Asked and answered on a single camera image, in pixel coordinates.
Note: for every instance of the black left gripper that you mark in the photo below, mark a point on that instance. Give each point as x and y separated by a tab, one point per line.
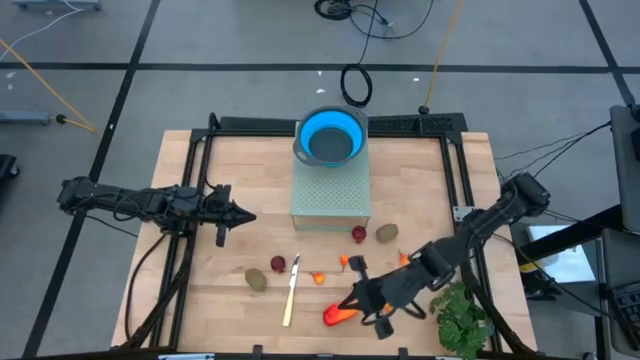
220	210

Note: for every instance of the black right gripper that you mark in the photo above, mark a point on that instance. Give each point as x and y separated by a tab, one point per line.
377	297

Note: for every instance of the red orange mango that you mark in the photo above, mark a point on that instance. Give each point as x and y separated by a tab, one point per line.
336	315

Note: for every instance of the dark red pomegranate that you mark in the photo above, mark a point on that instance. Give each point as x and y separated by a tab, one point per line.
278	263

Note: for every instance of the brown green kiwi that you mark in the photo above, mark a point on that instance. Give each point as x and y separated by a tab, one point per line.
387	232
256	279

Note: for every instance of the bright red pomegranate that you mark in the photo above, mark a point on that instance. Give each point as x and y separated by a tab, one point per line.
358	233

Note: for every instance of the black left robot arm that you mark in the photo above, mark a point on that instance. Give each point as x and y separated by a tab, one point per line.
100	192

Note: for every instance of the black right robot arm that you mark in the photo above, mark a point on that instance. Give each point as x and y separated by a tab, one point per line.
490	215

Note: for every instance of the green perforated metal riser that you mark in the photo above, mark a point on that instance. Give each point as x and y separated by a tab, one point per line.
330	195

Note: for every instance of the green leafy plant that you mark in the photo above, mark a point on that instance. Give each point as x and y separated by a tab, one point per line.
457	320

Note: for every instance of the blue collapsible bowl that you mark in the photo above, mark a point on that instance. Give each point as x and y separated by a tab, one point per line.
330	142

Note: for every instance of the silver edge plate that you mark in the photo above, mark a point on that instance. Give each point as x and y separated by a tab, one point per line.
186	356

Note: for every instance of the white floor panel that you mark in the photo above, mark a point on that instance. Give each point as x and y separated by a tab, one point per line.
560	255

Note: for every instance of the black diagonal beam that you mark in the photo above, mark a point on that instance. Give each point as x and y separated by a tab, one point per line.
570	235

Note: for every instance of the gray stand foot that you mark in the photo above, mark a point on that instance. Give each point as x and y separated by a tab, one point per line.
57	5
25	118

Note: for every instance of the black wheeled base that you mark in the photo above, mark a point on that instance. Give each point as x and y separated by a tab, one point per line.
6	166

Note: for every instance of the gray cart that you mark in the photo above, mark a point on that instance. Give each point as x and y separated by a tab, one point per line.
620	260

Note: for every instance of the black keyboard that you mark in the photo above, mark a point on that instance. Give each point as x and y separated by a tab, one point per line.
626	302

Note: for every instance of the gray cabinet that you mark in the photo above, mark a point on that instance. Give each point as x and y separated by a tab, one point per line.
627	165

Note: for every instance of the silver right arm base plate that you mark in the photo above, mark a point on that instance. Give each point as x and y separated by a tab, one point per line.
462	212

